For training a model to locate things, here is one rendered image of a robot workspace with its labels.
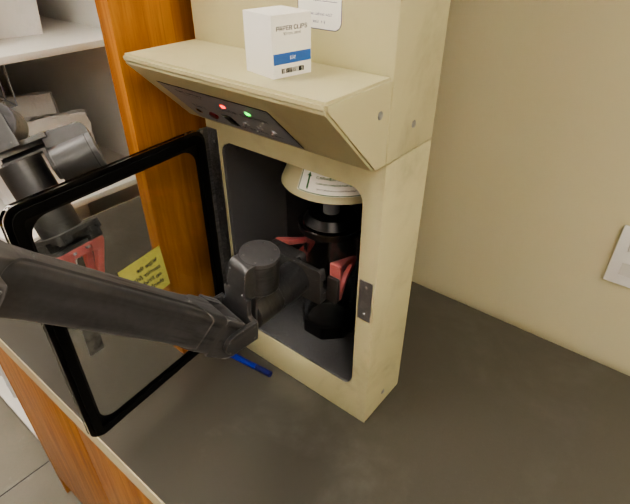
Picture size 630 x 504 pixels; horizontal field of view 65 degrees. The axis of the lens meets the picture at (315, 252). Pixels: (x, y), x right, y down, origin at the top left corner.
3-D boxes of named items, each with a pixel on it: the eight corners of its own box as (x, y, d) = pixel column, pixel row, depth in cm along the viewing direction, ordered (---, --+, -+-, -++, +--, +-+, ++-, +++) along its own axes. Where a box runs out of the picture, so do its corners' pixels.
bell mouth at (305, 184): (328, 146, 86) (328, 116, 83) (417, 174, 77) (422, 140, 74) (257, 181, 75) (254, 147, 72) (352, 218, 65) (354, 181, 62)
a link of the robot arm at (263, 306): (230, 319, 74) (257, 338, 71) (228, 285, 69) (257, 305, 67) (262, 295, 78) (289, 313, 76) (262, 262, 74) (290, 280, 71)
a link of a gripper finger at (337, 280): (332, 231, 82) (295, 257, 76) (367, 246, 79) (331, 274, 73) (331, 264, 86) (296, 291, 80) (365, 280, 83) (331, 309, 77)
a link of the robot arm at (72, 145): (-12, 123, 68) (-34, 114, 60) (68, 91, 71) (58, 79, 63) (34, 201, 71) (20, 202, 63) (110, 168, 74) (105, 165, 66)
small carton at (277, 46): (283, 63, 56) (281, 5, 53) (311, 72, 53) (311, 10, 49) (246, 70, 53) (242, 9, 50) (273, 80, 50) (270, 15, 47)
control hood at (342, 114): (202, 109, 73) (193, 38, 68) (387, 166, 57) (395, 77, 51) (136, 131, 66) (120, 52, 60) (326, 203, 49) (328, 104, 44)
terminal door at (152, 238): (229, 327, 95) (203, 127, 73) (93, 442, 74) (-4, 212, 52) (226, 325, 96) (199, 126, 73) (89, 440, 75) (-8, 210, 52)
